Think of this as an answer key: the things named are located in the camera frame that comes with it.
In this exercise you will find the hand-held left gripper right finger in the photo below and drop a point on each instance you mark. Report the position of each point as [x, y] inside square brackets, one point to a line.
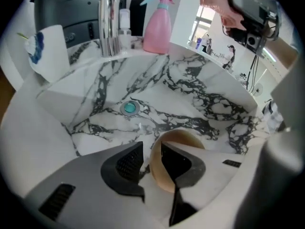
[186, 166]

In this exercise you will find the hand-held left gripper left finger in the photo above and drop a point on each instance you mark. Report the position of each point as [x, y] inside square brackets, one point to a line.
[90, 175]

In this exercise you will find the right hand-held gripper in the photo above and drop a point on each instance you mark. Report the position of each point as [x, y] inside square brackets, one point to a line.
[252, 30]

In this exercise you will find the beige wooden bowl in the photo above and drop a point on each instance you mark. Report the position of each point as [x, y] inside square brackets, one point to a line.
[157, 168]

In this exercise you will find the white black-veined marble sink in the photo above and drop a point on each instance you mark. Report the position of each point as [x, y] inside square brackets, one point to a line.
[166, 85]

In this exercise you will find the white standing fan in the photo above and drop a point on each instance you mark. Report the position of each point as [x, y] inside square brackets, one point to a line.
[257, 89]

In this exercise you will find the pink spray bottle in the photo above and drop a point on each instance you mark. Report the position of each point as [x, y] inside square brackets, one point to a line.
[157, 32]

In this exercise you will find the white blue-printed paper towel roll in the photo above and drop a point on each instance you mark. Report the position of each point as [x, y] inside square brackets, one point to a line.
[52, 56]

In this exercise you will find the small clear pump bottle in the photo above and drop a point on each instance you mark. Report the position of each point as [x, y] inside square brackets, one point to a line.
[125, 25]

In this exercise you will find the chrome faucet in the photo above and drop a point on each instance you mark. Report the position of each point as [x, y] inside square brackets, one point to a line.
[108, 25]

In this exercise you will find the dark grey kitchen appliance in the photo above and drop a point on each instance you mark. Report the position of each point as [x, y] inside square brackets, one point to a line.
[71, 6]

